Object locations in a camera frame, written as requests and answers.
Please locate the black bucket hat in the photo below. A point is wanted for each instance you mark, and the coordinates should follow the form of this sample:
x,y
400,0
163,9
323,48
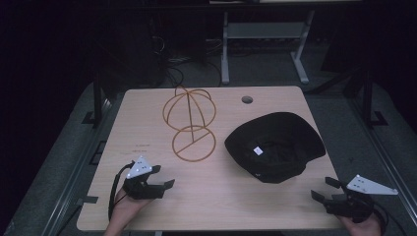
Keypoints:
x,y
275,147

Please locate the aluminium frame rail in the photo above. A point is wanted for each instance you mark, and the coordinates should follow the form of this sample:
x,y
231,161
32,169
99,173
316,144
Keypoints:
x,y
77,170
383,154

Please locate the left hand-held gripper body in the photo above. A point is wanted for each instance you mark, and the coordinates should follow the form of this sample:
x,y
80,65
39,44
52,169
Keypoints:
x,y
144,190

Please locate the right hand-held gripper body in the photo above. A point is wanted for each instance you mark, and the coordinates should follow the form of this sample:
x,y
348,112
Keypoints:
x,y
352,205

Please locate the black metal post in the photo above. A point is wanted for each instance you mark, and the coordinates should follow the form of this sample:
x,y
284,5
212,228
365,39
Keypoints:
x,y
97,98
369,98

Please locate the grey metal stand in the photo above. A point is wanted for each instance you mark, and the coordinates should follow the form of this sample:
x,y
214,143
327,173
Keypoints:
x,y
265,31

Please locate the person's left hand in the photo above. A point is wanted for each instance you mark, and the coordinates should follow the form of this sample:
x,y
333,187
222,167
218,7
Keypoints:
x,y
126,209

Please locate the person's right hand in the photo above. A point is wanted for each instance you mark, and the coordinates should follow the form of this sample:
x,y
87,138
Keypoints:
x,y
362,228

